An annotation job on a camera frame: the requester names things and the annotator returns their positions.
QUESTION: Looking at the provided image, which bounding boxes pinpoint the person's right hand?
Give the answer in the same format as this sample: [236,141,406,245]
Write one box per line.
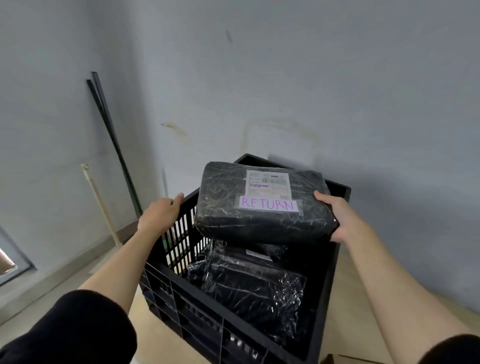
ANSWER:
[313,190,372,245]

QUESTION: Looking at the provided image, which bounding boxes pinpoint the person's left hand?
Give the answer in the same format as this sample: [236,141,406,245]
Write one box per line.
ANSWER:
[136,193,185,239]

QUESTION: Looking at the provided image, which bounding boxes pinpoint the large black parcel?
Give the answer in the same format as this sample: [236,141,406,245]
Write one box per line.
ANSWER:
[193,161,341,247]

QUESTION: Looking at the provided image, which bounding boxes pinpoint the grey labelled parcel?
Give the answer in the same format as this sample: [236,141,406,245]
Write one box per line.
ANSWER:
[215,241,290,264]

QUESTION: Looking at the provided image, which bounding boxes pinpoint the black parcels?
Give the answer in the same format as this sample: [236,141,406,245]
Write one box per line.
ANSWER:
[186,247,307,340]

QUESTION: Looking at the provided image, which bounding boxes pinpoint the black plastic crate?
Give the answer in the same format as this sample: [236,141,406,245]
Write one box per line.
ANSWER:
[138,152,352,364]

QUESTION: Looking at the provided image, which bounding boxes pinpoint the person's right forearm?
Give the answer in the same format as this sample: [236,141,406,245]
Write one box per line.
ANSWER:
[341,224,473,364]

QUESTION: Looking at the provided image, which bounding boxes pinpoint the person's left forearm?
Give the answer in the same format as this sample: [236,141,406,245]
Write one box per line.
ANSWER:
[77,228,163,315]

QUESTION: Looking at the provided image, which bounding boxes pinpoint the beige wooden stick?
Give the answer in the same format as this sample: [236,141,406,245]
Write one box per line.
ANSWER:
[80,163,124,251]

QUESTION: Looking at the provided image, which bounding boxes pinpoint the black metal rod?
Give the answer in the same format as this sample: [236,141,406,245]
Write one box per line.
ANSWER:
[86,78,143,219]
[91,71,125,158]

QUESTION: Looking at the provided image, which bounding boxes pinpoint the grey window frame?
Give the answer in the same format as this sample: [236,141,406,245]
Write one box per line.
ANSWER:
[0,224,37,288]

